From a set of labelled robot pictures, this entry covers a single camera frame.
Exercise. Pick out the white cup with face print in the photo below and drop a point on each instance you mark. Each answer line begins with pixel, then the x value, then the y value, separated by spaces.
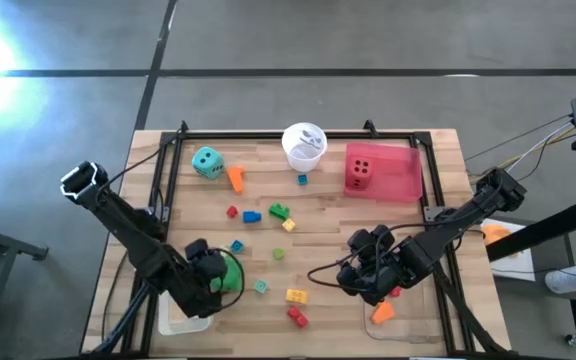
pixel 304 155

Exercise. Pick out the black table frame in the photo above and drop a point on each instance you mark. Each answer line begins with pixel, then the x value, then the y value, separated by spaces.
pixel 268 135

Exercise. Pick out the pink plastic tray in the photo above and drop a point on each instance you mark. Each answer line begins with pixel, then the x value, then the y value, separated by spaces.
pixel 398 172

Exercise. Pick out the white plastic tray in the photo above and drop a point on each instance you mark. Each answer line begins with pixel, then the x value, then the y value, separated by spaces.
pixel 178 325

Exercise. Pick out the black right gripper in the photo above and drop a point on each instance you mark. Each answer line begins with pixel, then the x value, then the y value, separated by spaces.
pixel 378 280

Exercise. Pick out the black slanted beam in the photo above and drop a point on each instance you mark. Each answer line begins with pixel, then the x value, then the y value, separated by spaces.
pixel 543 231

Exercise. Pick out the lime green toy cube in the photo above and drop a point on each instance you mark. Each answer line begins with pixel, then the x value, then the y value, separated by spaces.
pixel 278 254

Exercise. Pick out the green foam die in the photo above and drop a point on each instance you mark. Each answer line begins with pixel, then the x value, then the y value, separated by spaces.
pixel 233 280

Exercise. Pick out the yellow two-stud toy block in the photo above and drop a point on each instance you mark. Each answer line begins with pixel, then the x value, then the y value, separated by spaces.
pixel 296 296

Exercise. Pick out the green toy block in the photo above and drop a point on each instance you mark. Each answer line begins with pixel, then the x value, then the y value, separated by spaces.
pixel 278 210

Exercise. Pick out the person's shoe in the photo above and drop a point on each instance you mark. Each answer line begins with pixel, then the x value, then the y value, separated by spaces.
pixel 565 281

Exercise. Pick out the blue toy block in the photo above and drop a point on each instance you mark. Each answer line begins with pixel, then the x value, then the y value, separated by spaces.
pixel 251 217

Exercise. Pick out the teal foam die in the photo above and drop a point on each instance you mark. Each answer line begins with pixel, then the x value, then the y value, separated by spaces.
pixel 215 170

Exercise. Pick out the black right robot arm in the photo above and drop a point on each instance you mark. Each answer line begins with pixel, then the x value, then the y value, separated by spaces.
pixel 458 220

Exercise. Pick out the red two-stud toy block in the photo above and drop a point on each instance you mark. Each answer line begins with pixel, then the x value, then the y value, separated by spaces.
pixel 298 317
pixel 396 292

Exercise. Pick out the yellow toy cube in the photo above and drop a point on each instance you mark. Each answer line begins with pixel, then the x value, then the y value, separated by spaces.
pixel 288 225

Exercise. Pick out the black side table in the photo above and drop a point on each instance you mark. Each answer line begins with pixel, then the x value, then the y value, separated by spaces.
pixel 18 247

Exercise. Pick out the clear plastic tray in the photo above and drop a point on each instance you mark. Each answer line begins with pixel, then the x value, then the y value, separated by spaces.
pixel 408 320

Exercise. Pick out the blue toy cube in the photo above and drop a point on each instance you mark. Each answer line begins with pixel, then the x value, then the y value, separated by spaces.
pixel 237 246
pixel 302 179

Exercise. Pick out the pale teal toy cube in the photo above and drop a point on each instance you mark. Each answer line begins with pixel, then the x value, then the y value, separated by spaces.
pixel 261 286

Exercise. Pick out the black caster wheel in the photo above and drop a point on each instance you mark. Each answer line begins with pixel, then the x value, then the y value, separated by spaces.
pixel 574 342

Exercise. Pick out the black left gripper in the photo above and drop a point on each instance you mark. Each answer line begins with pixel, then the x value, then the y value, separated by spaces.
pixel 205 262

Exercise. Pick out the red foam die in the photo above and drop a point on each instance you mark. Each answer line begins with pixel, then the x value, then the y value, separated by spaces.
pixel 355 181

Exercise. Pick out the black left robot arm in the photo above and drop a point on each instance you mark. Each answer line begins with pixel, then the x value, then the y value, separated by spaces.
pixel 128 235

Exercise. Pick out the small orange object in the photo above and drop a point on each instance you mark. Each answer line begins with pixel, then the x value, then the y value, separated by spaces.
pixel 497 232

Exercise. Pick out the small red toy block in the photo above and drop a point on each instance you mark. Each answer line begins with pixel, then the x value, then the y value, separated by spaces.
pixel 232 212

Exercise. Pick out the orange slanted toy block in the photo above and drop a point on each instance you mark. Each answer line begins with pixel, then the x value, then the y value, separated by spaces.
pixel 237 181
pixel 383 313

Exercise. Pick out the white paper sheet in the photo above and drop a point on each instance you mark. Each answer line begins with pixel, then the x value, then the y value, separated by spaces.
pixel 518 265

